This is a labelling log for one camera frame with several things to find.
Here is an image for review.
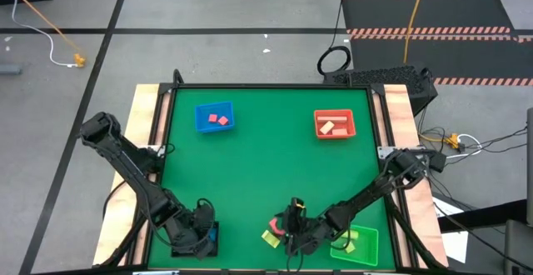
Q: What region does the yellow-green arch block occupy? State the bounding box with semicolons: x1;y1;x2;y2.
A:
260;229;281;249

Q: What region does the green table mat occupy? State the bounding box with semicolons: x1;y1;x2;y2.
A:
147;87;396;270

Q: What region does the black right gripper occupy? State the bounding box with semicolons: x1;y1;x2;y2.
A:
282;197;334;259

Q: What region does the grey cabinet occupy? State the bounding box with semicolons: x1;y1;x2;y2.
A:
502;218;533;275

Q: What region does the white floor cable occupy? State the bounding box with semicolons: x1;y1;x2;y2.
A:
8;0;78;68

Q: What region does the green plastic basket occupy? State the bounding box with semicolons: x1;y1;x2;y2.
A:
330;221;380;268

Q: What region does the white power cable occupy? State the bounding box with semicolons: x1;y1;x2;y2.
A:
456;132;484;159

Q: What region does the black striped floor mat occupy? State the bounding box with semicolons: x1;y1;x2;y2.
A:
348;32;533;87
341;0;517;37

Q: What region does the yellow hanging cable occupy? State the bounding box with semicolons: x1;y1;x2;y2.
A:
402;0;430;64

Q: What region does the grey flat object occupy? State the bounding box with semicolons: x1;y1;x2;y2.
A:
0;62;22;76

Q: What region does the black perforated computer case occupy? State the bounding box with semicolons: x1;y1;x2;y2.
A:
323;65;439;117

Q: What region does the black coiled cable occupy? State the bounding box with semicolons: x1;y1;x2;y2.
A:
316;0;353;77

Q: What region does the orange-red plastic basket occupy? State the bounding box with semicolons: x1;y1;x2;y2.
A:
313;108;357;140

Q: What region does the white paper sheet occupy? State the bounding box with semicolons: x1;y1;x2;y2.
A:
431;197;470;264

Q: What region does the yellow floor cable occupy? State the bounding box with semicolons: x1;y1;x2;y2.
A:
0;0;82;59

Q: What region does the black plastic basket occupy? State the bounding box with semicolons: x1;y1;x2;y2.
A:
171;221;220;258

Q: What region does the black power adapter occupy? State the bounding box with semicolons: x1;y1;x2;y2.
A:
428;152;447;174

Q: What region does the blue plastic basket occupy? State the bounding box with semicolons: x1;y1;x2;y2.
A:
194;101;236;134

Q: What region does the wooden table board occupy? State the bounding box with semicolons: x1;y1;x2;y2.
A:
382;83;450;268
92;83;162;267

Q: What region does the pink arch block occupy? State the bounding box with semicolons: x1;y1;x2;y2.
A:
268;217;288;238

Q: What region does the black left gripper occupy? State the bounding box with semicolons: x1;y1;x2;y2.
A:
166;198;217;262

